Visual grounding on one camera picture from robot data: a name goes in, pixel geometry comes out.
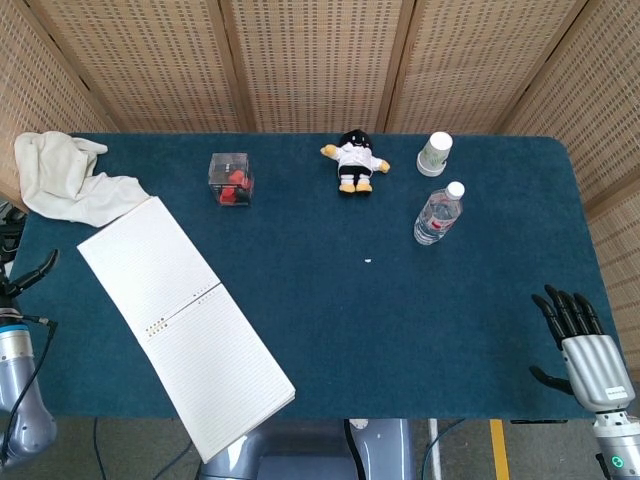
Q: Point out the white crumpled towel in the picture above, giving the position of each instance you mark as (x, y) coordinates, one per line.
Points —
(55, 175)

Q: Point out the white paper cup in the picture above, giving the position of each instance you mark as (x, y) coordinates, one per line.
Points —
(434, 155)

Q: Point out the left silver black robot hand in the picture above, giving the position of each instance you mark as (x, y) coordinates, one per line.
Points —
(35, 274)

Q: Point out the black white plush doll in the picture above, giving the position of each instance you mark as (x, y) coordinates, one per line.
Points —
(356, 160)

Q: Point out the clear plastic water bottle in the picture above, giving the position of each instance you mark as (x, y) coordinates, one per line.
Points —
(436, 215)

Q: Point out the grey blue robot torso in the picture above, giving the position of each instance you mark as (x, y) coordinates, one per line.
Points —
(300, 450)

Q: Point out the clear box with red pieces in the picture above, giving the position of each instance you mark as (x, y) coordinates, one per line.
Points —
(231, 180)

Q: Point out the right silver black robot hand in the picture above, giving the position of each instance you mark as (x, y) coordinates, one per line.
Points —
(592, 370)

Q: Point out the woven wooden screen panel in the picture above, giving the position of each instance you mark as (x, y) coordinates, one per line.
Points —
(600, 100)
(150, 65)
(622, 250)
(315, 65)
(30, 75)
(480, 65)

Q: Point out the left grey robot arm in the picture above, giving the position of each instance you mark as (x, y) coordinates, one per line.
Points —
(17, 390)

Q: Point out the black equipment beside table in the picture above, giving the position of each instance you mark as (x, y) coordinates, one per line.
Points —
(10, 225)

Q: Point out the white table leg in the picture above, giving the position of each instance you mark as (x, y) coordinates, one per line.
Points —
(435, 450)

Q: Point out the beige notepad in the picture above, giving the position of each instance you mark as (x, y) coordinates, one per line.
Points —
(190, 325)

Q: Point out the blue felt table cover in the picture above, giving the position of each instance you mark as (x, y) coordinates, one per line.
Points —
(375, 325)

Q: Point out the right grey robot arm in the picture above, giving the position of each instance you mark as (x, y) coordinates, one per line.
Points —
(615, 445)

